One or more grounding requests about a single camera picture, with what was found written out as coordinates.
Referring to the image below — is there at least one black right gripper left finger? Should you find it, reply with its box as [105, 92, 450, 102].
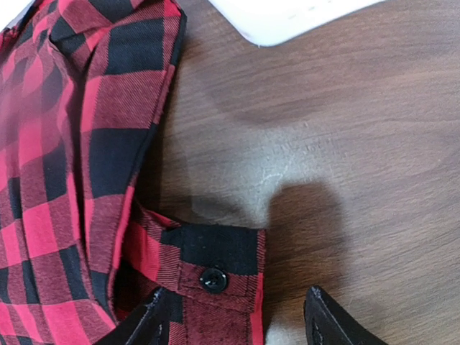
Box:
[96, 287, 170, 345]

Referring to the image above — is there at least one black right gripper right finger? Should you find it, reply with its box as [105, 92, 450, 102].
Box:
[304, 285, 387, 345]

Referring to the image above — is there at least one red black plaid shirt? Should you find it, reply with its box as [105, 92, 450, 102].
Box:
[1, 1, 265, 344]

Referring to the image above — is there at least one white plastic basket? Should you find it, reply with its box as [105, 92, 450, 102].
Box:
[209, 0, 380, 47]

